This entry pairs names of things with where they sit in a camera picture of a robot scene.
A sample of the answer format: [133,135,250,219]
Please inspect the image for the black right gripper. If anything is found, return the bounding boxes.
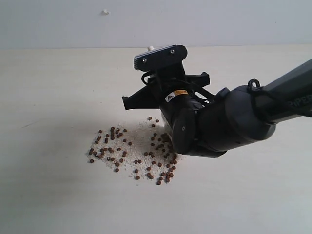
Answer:
[122,64,211,151]

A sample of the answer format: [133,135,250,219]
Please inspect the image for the brown beans and white grains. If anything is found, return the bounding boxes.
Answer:
[86,116,181,186]

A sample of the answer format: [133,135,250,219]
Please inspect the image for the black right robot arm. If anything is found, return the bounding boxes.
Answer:
[122,61,312,158]

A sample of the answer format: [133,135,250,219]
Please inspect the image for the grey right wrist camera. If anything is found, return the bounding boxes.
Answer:
[134,44,188,72]

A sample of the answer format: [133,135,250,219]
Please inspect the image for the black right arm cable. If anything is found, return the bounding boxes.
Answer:
[247,78,278,115]

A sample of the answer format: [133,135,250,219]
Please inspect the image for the white wall peg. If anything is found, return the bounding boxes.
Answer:
[101,9,110,15]

